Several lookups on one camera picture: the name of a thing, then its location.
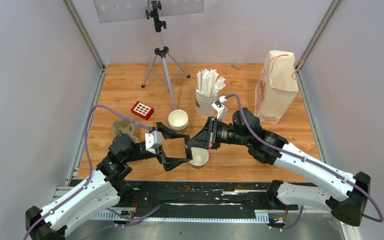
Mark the red keypad box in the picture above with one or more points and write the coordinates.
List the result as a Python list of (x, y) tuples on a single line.
[(142, 110)]

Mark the bundle of wrapped straws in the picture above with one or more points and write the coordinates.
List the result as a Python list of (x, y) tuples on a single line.
[(209, 83)]

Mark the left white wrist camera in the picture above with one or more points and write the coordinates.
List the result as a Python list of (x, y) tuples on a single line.
[(153, 141)]

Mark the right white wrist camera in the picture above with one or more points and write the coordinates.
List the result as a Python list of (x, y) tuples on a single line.
[(220, 108)]

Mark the white straw holder cup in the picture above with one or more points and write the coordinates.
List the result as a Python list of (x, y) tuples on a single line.
[(204, 104)]

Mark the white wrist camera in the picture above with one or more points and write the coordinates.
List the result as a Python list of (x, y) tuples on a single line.
[(153, 141), (220, 108)]

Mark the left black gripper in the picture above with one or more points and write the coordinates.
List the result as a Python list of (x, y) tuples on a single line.
[(169, 163)]

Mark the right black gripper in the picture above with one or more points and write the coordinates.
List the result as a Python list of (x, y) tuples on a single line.
[(206, 138)]

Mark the grey camera tripod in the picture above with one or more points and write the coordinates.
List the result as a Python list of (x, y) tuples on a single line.
[(152, 8)]

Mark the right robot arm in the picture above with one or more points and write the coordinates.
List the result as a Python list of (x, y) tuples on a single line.
[(341, 193)]

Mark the brown pulp cup carrier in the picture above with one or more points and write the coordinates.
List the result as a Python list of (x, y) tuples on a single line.
[(122, 126)]

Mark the kraft paper takeout bag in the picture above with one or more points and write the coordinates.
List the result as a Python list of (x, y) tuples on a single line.
[(276, 87)]

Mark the stack of paper cups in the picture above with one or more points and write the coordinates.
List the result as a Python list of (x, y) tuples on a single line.
[(178, 120)]

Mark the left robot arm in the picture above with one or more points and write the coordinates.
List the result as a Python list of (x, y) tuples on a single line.
[(105, 186)]

